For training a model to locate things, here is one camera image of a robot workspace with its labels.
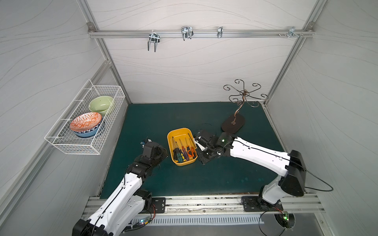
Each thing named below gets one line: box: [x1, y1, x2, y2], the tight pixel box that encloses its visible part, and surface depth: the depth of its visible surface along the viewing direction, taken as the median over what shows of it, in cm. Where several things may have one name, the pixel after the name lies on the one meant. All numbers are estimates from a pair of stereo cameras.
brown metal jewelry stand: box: [221, 79, 269, 134], surface depth 88 cm
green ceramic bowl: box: [88, 95, 114, 117], surface depth 73 cm
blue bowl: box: [73, 118, 104, 138], surface depth 59 cm
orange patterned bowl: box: [69, 112, 102, 132], surface depth 64 cm
